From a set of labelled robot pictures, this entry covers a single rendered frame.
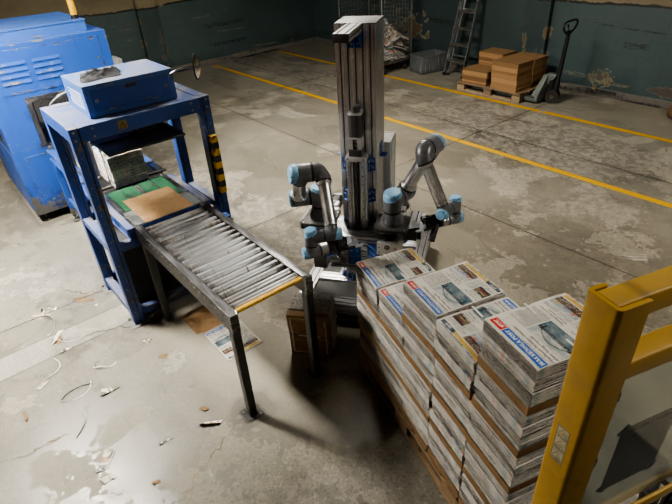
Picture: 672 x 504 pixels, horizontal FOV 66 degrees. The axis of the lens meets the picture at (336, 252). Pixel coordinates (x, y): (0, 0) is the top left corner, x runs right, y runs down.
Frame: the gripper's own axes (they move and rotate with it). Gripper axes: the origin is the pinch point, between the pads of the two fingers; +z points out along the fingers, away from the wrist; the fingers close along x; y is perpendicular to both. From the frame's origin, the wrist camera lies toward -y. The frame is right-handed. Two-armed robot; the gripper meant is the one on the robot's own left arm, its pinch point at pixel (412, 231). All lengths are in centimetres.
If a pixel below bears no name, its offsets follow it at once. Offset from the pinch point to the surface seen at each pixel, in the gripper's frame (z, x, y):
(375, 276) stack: 36.2, 22.5, -15.5
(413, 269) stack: 13.8, 25.0, -16.4
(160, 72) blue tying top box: 123, -88, 127
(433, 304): 34, 87, -16
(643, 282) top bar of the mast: 40, 205, 21
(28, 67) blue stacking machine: 236, -274, 180
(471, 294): 15, 88, -16
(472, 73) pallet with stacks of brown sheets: -359, -477, 131
